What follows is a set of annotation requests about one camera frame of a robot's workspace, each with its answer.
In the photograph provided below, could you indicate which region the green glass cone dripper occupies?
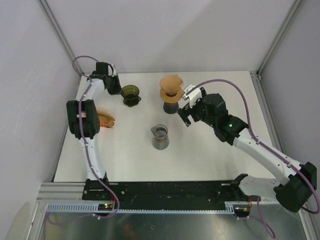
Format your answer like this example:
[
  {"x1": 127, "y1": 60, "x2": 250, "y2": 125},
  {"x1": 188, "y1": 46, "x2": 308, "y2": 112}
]
[{"x1": 120, "y1": 84, "x2": 141, "y2": 107}]

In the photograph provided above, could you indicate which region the wooden ring dripper holder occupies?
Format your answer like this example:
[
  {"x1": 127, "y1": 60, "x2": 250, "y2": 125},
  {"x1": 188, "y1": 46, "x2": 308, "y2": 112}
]
[{"x1": 159, "y1": 88, "x2": 184, "y2": 104}]

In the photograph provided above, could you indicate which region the pink transparent cone dripper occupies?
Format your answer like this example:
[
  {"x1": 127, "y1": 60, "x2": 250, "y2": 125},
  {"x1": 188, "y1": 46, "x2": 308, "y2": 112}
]
[{"x1": 160, "y1": 79, "x2": 183, "y2": 96}]

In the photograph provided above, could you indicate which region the dark glass jar wooden band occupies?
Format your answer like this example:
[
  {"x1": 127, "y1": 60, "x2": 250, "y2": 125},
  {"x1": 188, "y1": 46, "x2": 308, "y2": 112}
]
[{"x1": 150, "y1": 124, "x2": 170, "y2": 150}]

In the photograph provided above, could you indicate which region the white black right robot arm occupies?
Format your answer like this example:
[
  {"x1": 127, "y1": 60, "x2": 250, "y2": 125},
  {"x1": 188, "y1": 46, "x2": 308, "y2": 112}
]
[{"x1": 177, "y1": 84, "x2": 317, "y2": 213}]

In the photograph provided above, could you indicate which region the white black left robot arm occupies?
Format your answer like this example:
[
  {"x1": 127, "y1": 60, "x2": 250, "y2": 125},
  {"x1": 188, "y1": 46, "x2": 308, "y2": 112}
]
[{"x1": 66, "y1": 61, "x2": 122, "y2": 182}]

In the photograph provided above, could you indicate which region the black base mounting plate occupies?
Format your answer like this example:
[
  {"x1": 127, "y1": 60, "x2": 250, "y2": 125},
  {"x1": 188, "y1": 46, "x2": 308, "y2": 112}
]
[{"x1": 82, "y1": 179, "x2": 250, "y2": 211}]

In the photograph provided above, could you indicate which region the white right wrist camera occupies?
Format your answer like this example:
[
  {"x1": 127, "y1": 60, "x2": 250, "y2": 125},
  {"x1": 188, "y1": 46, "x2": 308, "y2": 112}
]
[{"x1": 182, "y1": 84, "x2": 202, "y2": 109}]

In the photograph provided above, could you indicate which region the aluminium corner post left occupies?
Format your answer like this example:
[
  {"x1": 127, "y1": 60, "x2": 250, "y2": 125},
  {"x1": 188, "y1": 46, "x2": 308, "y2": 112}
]
[{"x1": 37, "y1": 0, "x2": 82, "y2": 76}]

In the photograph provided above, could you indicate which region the aluminium corner post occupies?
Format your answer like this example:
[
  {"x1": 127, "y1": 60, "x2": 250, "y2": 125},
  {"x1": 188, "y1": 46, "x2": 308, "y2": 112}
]
[
  {"x1": 37, "y1": 0, "x2": 82, "y2": 76},
  {"x1": 256, "y1": 0, "x2": 305, "y2": 76}
]

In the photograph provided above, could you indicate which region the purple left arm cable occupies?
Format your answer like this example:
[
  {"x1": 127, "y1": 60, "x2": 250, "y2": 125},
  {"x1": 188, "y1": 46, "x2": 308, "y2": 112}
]
[{"x1": 47, "y1": 55, "x2": 121, "y2": 225}]

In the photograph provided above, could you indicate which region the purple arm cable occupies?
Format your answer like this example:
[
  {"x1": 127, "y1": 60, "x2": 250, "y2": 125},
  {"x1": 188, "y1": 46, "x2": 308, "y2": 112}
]
[
  {"x1": 47, "y1": 55, "x2": 121, "y2": 225},
  {"x1": 192, "y1": 78, "x2": 320, "y2": 237}
]

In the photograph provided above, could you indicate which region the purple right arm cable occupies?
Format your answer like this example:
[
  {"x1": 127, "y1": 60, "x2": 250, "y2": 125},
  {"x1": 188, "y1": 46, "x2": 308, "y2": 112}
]
[{"x1": 192, "y1": 78, "x2": 320, "y2": 237}]

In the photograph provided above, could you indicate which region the grey slotted cable duct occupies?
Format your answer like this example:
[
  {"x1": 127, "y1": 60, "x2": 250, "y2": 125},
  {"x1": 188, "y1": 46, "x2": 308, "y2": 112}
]
[{"x1": 41, "y1": 201, "x2": 251, "y2": 216}]

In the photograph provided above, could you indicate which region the aluminium corner post right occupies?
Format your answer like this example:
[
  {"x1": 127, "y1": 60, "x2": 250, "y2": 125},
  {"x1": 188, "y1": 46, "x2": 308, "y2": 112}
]
[{"x1": 256, "y1": 0, "x2": 305, "y2": 76}]

